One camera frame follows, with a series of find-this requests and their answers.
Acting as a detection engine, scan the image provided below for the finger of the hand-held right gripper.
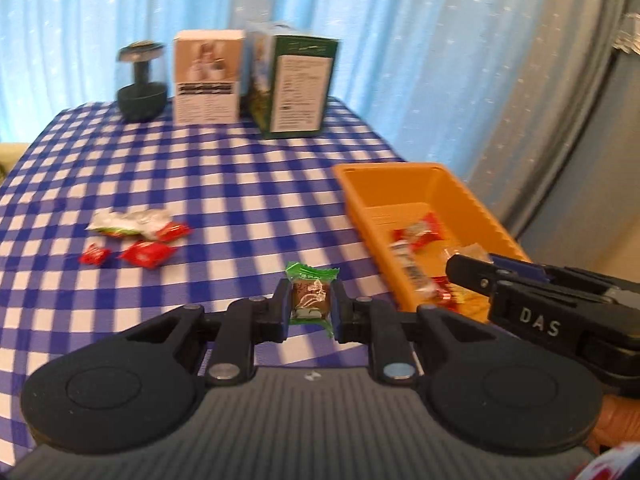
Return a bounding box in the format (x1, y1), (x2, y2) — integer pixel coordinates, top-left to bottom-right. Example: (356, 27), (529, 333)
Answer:
(445, 254), (501, 302)
(488, 255), (619, 302)

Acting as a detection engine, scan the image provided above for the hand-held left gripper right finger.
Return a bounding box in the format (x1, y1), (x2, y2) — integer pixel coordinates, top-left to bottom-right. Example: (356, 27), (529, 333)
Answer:
(331, 279), (501, 387)

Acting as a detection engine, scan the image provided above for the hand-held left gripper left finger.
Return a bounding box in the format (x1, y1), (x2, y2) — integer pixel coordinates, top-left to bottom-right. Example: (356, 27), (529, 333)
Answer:
(120, 279), (294, 387)

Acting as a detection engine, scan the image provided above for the small green brown snack packet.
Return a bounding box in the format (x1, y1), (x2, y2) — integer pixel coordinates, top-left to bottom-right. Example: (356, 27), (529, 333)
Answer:
(284, 261), (337, 339)

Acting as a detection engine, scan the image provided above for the red square snack packet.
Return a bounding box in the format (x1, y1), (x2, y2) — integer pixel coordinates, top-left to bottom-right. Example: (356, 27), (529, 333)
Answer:
(392, 213), (447, 251)

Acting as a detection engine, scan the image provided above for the grey white snack packet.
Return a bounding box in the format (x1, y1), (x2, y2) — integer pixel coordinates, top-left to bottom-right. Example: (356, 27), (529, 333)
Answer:
(388, 240), (426, 282)

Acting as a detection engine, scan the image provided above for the orange plastic tray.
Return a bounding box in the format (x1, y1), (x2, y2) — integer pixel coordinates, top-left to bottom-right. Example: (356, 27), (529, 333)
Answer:
(332, 162), (534, 324)

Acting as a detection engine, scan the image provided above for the large red candy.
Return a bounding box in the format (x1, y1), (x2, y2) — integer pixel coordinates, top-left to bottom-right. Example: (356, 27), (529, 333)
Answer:
(118, 222), (192, 269)

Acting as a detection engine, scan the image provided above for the long white green snack packet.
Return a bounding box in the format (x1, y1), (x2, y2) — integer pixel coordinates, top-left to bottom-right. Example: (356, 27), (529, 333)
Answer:
(89, 208), (172, 239)

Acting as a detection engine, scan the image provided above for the small red candy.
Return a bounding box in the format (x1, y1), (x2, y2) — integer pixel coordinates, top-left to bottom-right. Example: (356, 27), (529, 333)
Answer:
(79, 243), (112, 266)

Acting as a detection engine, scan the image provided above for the person's right hand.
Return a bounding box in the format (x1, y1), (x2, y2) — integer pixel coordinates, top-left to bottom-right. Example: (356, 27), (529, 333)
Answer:
(585, 393), (640, 456)

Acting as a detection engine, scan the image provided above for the red white printed clothing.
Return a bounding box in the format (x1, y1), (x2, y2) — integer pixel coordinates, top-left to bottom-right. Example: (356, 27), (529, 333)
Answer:
(574, 441), (640, 480)

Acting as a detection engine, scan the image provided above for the grey curtain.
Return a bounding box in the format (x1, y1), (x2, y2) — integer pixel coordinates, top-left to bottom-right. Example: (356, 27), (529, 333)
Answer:
(467, 0), (626, 251)

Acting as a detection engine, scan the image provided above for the blue white checkered tablecloth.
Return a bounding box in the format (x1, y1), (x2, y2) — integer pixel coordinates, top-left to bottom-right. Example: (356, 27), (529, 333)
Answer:
(0, 94), (501, 466)

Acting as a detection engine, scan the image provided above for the grey lace trimmed cloth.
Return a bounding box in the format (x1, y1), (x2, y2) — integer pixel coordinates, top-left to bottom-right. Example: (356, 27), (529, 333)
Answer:
(525, 5), (640, 283)

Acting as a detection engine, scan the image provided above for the blue star sheer curtain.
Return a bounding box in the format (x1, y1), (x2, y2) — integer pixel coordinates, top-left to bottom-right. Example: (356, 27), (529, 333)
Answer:
(0, 0), (251, 143)
(235, 0), (618, 186)

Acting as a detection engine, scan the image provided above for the green cardboard box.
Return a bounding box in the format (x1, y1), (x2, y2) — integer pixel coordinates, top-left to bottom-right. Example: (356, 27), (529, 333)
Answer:
(243, 20), (341, 141)

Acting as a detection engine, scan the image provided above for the white cardboard box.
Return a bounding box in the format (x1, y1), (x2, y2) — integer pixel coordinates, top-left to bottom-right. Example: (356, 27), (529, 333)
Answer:
(172, 29), (246, 127)

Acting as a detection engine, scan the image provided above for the dark glass humidifier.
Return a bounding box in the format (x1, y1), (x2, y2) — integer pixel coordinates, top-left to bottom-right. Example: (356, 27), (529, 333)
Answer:
(115, 41), (169, 124)

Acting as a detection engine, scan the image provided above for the light green sofa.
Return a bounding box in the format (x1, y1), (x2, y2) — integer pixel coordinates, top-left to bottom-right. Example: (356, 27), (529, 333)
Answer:
(0, 142), (30, 183)

